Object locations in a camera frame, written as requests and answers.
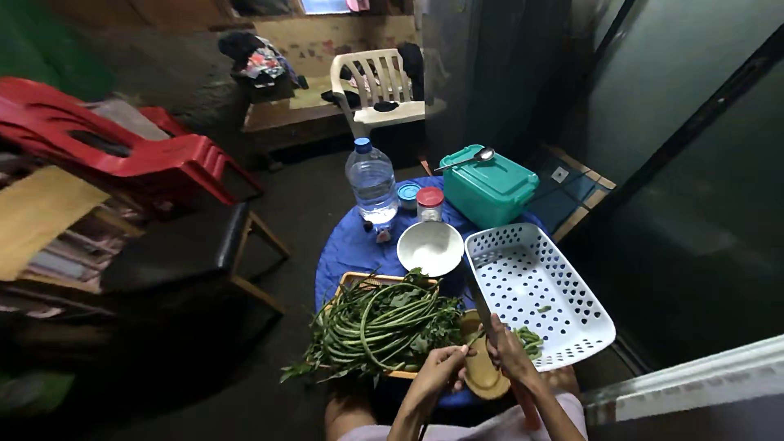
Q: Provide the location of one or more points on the person's right hand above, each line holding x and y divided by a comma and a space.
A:
510, 357

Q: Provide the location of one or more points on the person's left hand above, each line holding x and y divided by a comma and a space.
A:
436, 369

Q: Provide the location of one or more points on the person's right fingers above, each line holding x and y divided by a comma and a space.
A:
497, 335

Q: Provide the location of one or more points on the person's left fingers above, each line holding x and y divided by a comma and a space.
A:
459, 353

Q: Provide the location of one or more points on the green bean piece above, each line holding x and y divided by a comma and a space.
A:
476, 336

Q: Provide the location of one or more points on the person's left forearm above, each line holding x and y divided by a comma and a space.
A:
411, 413

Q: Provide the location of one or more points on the person's right forearm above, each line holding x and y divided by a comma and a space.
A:
552, 411

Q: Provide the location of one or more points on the tan oval cutting board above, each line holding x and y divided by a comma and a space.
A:
482, 375

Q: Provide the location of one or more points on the heap of cut beans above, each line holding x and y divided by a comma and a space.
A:
529, 342

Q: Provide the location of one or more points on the orange plastic basket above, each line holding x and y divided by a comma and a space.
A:
404, 374

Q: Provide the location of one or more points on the white perforated plastic basket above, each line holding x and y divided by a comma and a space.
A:
579, 340

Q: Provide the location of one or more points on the pile of long green vegetables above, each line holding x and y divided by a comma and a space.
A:
381, 324

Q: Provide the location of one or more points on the white bowl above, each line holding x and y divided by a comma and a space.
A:
430, 248

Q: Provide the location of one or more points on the person's legs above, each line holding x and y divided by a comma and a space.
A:
349, 411

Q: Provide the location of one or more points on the small pinkish object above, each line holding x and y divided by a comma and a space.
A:
383, 235

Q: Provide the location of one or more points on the teal plastic box with lid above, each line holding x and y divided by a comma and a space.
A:
490, 191

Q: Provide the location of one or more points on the blue tablecloth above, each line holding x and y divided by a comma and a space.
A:
348, 250

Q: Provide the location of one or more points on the jar with red lid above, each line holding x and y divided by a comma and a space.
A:
430, 198

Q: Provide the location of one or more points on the round container with blue lid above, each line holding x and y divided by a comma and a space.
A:
408, 193

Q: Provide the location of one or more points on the metal spoon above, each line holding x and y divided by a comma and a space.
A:
484, 154

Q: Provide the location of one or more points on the large clear water bottle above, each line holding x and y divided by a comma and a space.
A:
372, 185

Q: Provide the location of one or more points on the white plastic chair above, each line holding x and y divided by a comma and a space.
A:
387, 114

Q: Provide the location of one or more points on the black cloth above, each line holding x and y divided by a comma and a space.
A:
412, 70

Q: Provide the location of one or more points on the wooden bench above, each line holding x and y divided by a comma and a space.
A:
288, 117

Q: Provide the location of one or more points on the black stool with wooden legs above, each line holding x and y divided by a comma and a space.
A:
184, 245

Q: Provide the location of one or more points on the pile of clothes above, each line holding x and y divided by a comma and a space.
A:
260, 61

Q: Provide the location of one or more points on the red plastic chair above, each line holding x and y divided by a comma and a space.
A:
159, 160

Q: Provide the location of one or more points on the yellow-topped wooden table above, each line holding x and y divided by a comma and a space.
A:
46, 211

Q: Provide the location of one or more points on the green curtain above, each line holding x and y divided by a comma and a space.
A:
52, 58

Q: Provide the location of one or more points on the wooden frame with blue panel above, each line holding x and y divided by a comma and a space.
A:
569, 191

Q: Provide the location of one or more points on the white frame rail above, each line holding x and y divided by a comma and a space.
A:
686, 383

